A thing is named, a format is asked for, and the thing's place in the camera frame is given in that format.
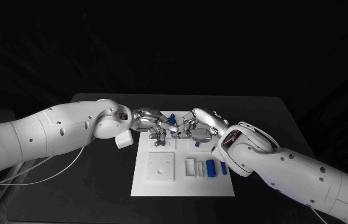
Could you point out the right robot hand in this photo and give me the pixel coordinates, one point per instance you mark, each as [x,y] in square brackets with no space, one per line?
[205,122]

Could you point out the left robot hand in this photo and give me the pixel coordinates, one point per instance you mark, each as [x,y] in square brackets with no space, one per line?
[147,119]

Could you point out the blue plug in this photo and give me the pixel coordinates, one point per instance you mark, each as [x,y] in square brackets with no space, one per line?
[172,118]

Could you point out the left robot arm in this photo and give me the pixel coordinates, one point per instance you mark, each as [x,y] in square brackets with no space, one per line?
[54,129]

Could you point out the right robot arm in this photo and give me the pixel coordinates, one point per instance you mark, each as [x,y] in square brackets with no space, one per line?
[285,169]

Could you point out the white task board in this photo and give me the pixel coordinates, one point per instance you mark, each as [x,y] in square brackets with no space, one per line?
[182,178]

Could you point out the thick blue cylinder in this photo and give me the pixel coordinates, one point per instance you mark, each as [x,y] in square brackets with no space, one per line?
[211,168]

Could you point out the thin blue cylinder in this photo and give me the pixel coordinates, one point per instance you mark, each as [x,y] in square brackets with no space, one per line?
[223,168]

